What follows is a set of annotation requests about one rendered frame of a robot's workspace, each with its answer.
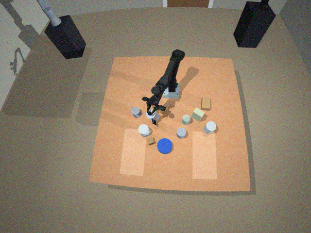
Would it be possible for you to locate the tan rectangular block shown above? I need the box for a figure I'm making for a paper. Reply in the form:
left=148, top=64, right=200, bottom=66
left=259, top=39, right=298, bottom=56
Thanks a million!
left=201, top=97, right=210, bottom=111

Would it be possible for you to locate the small brown cube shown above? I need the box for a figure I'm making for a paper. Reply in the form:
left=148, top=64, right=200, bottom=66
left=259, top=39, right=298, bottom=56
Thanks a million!
left=146, top=136, right=154, bottom=145

